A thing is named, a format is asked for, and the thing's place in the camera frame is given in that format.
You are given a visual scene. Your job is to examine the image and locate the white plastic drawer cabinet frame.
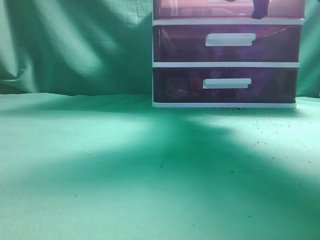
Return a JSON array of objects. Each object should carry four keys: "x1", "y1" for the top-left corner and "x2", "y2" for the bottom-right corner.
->
[{"x1": 152, "y1": 3, "x2": 305, "y2": 108}]

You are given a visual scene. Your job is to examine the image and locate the green table cloth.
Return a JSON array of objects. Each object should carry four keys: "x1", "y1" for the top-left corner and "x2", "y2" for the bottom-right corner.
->
[{"x1": 0, "y1": 93, "x2": 320, "y2": 240}]

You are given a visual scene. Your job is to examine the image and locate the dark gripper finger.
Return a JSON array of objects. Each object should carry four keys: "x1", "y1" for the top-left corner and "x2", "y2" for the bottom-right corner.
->
[{"x1": 251, "y1": 0, "x2": 269, "y2": 20}]

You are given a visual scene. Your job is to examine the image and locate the translucent purple drawer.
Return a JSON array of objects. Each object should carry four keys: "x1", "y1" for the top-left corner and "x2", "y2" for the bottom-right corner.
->
[
  {"x1": 153, "y1": 0, "x2": 306, "y2": 19},
  {"x1": 153, "y1": 67, "x2": 298, "y2": 104},
  {"x1": 153, "y1": 25, "x2": 302, "y2": 63}
]

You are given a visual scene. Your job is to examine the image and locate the green cloth backdrop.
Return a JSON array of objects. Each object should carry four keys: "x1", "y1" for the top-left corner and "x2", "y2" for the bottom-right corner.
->
[{"x1": 0, "y1": 0, "x2": 320, "y2": 98}]

